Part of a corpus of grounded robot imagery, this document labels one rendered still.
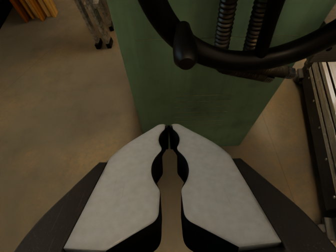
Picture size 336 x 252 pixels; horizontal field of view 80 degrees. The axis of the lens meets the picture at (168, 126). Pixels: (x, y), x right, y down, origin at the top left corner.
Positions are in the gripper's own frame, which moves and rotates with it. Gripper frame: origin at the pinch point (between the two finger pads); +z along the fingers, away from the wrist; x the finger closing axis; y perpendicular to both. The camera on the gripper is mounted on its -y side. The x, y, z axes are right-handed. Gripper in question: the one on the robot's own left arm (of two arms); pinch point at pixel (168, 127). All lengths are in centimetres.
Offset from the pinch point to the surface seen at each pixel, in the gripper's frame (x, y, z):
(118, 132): -25, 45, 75
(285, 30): 25.9, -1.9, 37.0
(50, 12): -84, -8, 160
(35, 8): -90, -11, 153
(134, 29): -6.6, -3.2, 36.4
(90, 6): -40, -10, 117
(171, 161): 1, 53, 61
